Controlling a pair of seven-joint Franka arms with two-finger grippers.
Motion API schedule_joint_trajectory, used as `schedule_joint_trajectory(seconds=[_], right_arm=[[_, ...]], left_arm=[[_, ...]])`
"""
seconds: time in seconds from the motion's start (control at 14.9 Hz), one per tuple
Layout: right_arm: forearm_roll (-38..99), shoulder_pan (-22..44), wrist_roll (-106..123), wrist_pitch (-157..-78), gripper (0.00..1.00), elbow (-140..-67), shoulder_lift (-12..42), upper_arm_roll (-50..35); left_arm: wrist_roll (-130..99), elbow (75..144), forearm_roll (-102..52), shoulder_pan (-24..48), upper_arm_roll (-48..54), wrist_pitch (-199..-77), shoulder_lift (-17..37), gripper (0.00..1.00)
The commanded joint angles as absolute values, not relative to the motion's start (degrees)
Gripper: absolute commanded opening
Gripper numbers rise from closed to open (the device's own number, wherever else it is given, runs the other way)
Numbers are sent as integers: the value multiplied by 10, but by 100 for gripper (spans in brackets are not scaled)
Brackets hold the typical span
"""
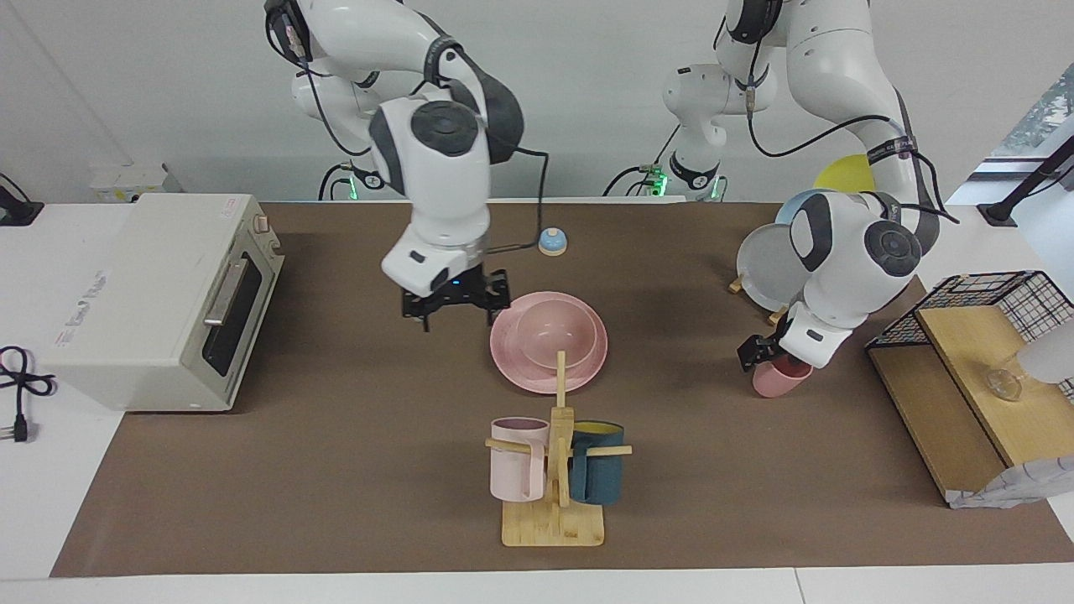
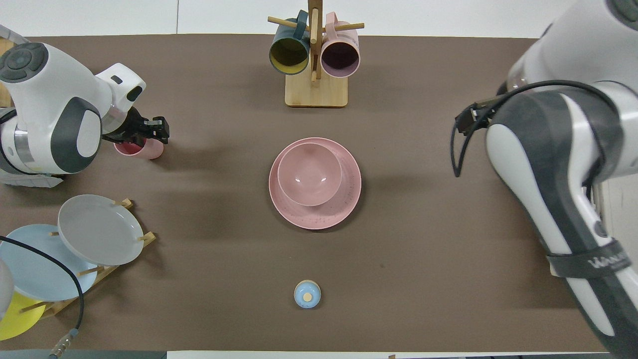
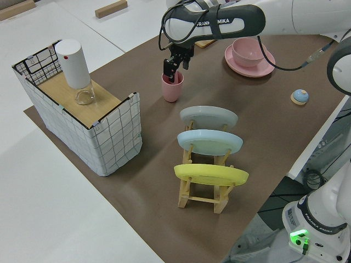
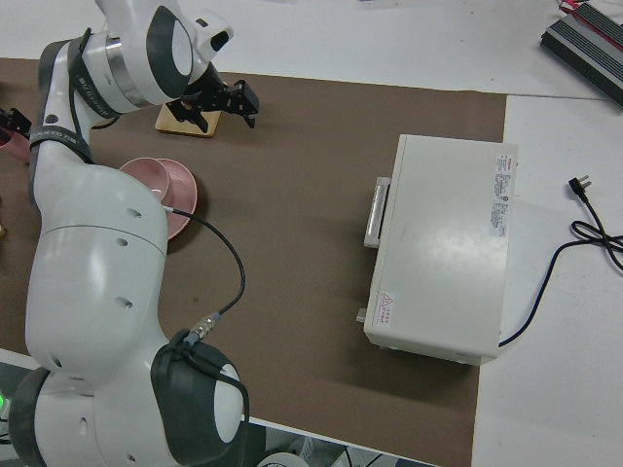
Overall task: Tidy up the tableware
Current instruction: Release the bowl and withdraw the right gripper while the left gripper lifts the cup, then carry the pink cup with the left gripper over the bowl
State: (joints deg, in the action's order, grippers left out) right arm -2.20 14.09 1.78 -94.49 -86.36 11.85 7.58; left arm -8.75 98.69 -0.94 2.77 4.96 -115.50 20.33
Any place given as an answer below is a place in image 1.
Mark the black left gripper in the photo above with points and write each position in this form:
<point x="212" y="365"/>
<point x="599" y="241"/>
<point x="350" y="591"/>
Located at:
<point x="759" y="351"/>

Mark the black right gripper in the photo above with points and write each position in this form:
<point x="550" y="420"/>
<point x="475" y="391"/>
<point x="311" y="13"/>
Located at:
<point x="457" y="294"/>

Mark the pink tumbler cup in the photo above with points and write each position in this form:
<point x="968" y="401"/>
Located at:
<point x="780" y="382"/>

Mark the pink bowl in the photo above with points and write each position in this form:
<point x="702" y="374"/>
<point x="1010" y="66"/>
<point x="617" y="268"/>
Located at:
<point x="554" y="331"/>

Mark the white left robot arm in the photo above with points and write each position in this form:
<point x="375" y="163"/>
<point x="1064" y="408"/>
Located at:
<point x="839" y="243"/>

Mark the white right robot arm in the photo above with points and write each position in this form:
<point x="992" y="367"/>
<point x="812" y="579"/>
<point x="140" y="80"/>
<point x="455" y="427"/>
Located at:
<point x="436" y="184"/>

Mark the wooden plate rack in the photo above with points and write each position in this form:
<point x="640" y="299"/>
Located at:
<point x="779" y="316"/>

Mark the grey plate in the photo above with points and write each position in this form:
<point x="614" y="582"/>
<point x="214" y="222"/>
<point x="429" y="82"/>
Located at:
<point x="768" y="268"/>

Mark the pink speckled plate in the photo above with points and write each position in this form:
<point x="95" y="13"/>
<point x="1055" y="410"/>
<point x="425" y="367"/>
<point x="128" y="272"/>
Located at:
<point x="537" y="377"/>

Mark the blue service bell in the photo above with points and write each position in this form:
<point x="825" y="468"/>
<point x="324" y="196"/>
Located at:
<point x="553" y="243"/>

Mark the pink mug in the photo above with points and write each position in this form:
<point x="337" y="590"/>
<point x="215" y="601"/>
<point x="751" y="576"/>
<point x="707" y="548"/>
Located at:
<point x="513" y="470"/>

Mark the yellow plate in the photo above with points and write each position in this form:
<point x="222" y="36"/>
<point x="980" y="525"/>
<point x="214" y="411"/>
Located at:
<point x="843" y="176"/>

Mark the brown table mat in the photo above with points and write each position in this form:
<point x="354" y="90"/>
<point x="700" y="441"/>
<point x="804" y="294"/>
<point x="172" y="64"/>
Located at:
<point x="336" y="470"/>

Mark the dark teal mug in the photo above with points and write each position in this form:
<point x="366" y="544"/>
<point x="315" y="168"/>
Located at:
<point x="597" y="474"/>

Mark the wooden mug tree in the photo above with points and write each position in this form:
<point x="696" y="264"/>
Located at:
<point x="554" y="524"/>

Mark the clear glass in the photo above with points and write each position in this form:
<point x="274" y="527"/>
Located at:
<point x="1005" y="382"/>

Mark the beige toaster oven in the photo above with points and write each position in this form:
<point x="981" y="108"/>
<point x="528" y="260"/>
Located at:
<point x="143" y="285"/>

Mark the black camera stand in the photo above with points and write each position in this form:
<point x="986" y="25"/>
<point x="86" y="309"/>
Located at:
<point x="1028" y="180"/>

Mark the white wall socket box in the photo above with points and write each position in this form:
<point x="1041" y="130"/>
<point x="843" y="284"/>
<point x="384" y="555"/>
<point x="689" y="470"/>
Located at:
<point x="134" y="183"/>

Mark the black clamp mount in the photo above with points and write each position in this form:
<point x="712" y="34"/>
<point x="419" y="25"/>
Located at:
<point x="17" y="210"/>

